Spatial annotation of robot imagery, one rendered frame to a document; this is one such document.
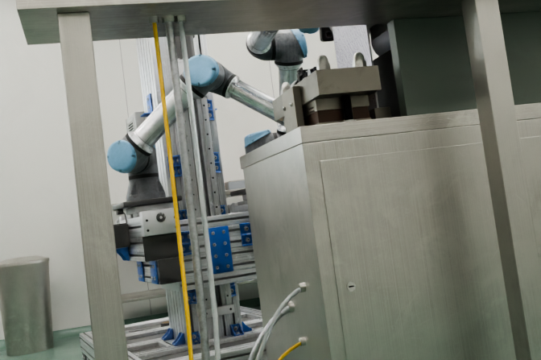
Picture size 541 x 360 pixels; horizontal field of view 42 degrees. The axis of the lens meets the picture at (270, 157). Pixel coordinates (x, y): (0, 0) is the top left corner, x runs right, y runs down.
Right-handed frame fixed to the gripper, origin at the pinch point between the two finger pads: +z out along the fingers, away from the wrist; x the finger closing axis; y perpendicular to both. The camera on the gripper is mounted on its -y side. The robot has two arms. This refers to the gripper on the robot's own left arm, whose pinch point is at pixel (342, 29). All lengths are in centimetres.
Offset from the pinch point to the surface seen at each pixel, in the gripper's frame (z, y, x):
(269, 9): 47, 28, -39
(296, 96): 35.9, -0.9, -26.2
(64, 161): -272, -220, -91
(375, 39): 10.3, 1.1, 6.3
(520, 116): 54, -2, 28
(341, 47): 13.2, 0.4, -5.4
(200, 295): 84, -16, -61
